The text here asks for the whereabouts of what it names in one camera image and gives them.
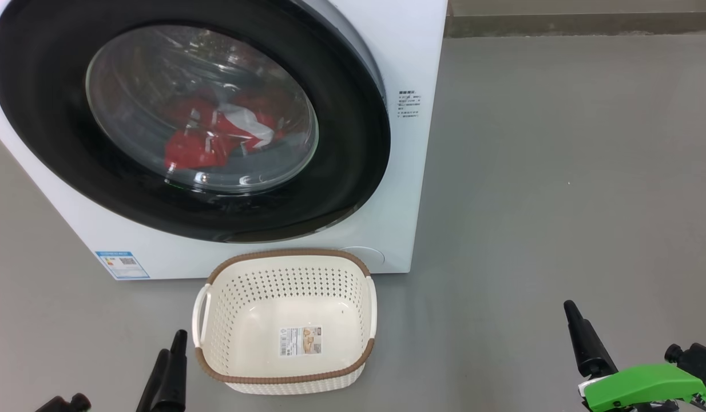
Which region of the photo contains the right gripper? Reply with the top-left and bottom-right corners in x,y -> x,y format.
564,300 -> 706,412

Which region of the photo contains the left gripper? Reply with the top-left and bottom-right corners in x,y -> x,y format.
35,329 -> 188,412

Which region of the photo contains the red and white garment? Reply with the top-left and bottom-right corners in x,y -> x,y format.
163,94 -> 285,171

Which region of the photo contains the black round glass washer door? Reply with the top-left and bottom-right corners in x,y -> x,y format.
0,0 -> 391,243

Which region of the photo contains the cream perforated basket brown rim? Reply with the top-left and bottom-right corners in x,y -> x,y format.
192,248 -> 378,395

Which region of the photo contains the white printed warning label sticker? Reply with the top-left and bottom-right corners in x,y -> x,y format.
279,326 -> 323,356

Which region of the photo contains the white front-load washing machine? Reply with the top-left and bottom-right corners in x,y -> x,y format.
0,0 -> 449,281

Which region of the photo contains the blue energy label sticker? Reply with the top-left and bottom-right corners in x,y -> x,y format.
95,250 -> 150,280

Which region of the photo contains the round white filter cover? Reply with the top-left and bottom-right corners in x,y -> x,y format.
339,246 -> 385,267

